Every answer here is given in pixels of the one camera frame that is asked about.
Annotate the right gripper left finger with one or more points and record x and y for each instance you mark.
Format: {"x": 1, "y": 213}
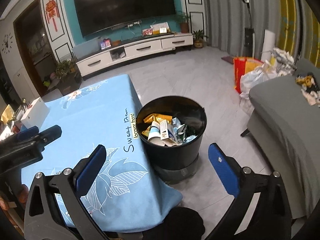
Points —
{"x": 43, "y": 218}

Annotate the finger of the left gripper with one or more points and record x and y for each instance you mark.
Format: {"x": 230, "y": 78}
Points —
{"x": 27, "y": 134}
{"x": 46, "y": 137}

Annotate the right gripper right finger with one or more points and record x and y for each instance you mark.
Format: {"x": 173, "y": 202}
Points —
{"x": 272, "y": 216}

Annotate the yellow chips bag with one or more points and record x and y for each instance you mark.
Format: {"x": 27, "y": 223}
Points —
{"x": 157, "y": 118}

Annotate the white paper cup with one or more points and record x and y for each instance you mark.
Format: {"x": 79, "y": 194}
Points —
{"x": 154, "y": 136}

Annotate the blue white medicine box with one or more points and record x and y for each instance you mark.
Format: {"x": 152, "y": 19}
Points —
{"x": 168, "y": 135}

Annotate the dark green snack wrapper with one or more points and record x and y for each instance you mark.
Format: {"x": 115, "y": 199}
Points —
{"x": 183, "y": 132}

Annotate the black trash bin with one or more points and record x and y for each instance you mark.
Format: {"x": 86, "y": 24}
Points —
{"x": 176, "y": 163}

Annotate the white storage box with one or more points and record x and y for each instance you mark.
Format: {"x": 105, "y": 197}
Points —
{"x": 36, "y": 114}

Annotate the potted plant stand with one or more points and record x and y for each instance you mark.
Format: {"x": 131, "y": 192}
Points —
{"x": 69, "y": 77}

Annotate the blue floral tablecloth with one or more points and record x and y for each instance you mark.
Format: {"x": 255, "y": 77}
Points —
{"x": 126, "y": 195}

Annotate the grey sofa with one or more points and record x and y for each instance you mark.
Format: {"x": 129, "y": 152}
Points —
{"x": 286, "y": 128}

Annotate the white tv cabinet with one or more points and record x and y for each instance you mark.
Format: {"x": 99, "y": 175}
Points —
{"x": 132, "y": 51}

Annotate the white plastic bag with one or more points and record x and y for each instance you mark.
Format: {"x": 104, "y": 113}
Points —
{"x": 258, "y": 75}

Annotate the black television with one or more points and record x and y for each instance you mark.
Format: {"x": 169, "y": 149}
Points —
{"x": 96, "y": 15}

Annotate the red yellow shopping bag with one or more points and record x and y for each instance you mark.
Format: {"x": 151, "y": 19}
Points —
{"x": 243, "y": 65}

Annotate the white paper roll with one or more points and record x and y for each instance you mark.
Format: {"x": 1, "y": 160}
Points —
{"x": 268, "y": 45}

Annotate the standing vacuum cleaner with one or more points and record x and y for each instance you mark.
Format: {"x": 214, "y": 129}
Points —
{"x": 249, "y": 33}

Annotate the corner potted plant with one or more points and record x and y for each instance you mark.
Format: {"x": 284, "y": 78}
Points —
{"x": 199, "y": 36}

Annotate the grey curtain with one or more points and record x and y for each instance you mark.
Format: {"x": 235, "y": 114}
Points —
{"x": 295, "y": 23}

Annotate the wall clock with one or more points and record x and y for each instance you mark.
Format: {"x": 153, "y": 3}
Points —
{"x": 7, "y": 43}

